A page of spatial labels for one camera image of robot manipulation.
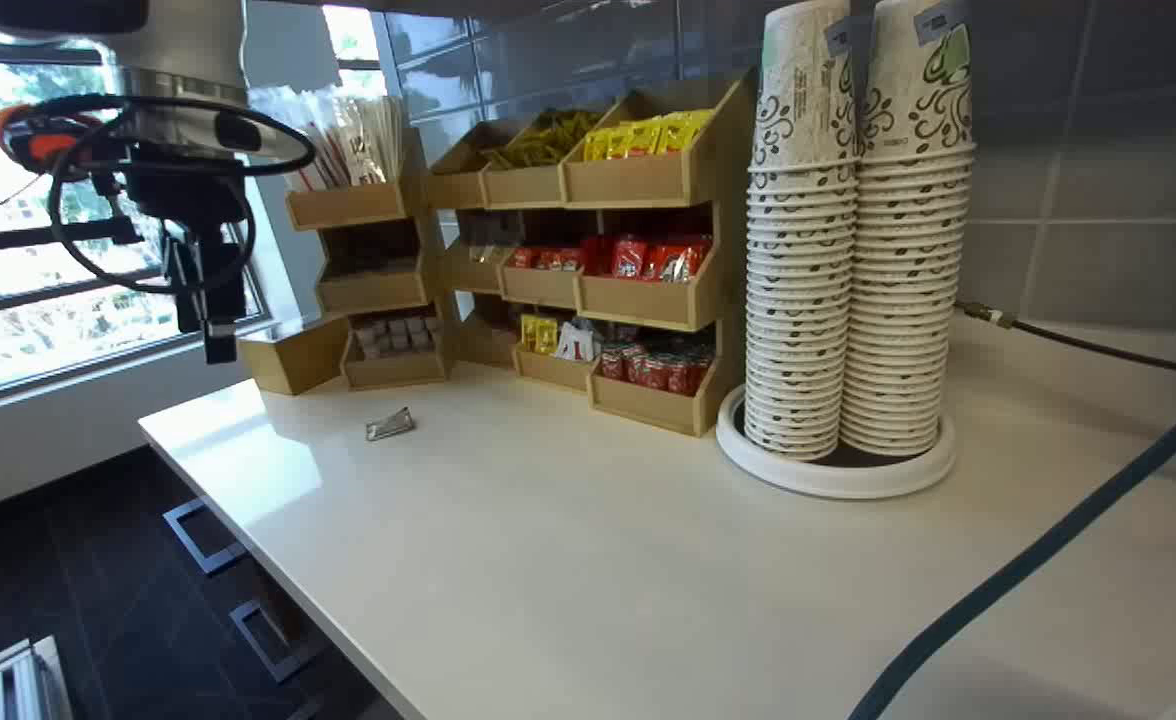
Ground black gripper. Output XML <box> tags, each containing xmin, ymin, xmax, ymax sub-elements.
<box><xmin>120</xmin><ymin>145</ymin><xmax>257</xmax><ymax>364</ymax></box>

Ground small silver sachet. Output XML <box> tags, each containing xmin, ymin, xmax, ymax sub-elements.
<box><xmin>365</xmin><ymin>403</ymin><xmax>421</xmax><ymax>443</ymax></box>

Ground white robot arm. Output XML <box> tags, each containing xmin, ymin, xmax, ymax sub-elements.
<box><xmin>0</xmin><ymin>0</ymin><xmax>261</xmax><ymax>364</ymax></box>

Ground narrow wooden tiered shelf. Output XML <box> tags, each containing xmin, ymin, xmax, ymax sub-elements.
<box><xmin>289</xmin><ymin>135</ymin><xmax>447</xmax><ymax>389</ymax></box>

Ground wide wooden tiered shelf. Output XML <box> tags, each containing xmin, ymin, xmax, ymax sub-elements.
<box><xmin>425</xmin><ymin>79</ymin><xmax>750</xmax><ymax>438</ymax></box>

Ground small wooden tray box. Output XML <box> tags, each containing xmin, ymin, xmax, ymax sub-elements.
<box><xmin>238</xmin><ymin>322</ymin><xmax>347</xmax><ymax>396</ymax></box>

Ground clear wrapped stirrers bundle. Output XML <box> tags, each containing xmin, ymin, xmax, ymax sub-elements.
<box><xmin>281</xmin><ymin>87</ymin><xmax>404</xmax><ymax>191</ymax></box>

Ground red sachets in middle bin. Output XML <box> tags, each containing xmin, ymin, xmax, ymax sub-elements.
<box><xmin>508</xmin><ymin>234</ymin><xmax>712</xmax><ymax>280</ymax></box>

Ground red sachets in bin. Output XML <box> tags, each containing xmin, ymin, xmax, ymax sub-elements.
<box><xmin>598</xmin><ymin>340</ymin><xmax>712</xmax><ymax>396</ymax></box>
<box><xmin>508</xmin><ymin>234</ymin><xmax>712</xmax><ymax>280</ymax></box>

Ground red sachets in bottom bin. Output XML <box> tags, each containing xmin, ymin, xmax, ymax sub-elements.
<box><xmin>598</xmin><ymin>340</ymin><xmax>712</xmax><ymax>396</ymax></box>

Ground yellow sachets in top bin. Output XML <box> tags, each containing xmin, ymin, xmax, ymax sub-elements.
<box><xmin>579</xmin><ymin>109</ymin><xmax>712</xmax><ymax>162</ymax></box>

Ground left stack of paper cups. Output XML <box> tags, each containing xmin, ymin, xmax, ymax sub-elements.
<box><xmin>744</xmin><ymin>0</ymin><xmax>855</xmax><ymax>462</ymax></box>

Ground stack of paper cups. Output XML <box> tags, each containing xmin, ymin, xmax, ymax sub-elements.
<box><xmin>842</xmin><ymin>0</ymin><xmax>975</xmax><ymax>458</ymax></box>
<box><xmin>744</xmin><ymin>0</ymin><xmax>855</xmax><ymax>462</ymax></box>

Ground white round cup tray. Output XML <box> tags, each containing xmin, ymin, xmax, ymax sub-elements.
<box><xmin>718</xmin><ymin>389</ymin><xmax>959</xmax><ymax>506</ymax></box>

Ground right stack of paper cups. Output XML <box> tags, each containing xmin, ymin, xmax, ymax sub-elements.
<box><xmin>842</xmin><ymin>0</ymin><xmax>975</xmax><ymax>458</ymax></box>

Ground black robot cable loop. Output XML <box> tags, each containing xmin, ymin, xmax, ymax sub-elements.
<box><xmin>0</xmin><ymin>93</ymin><xmax>319</xmax><ymax>296</ymax></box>

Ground dark green cable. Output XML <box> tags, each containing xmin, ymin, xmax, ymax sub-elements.
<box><xmin>850</xmin><ymin>375</ymin><xmax>1176</xmax><ymax>720</ymax></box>

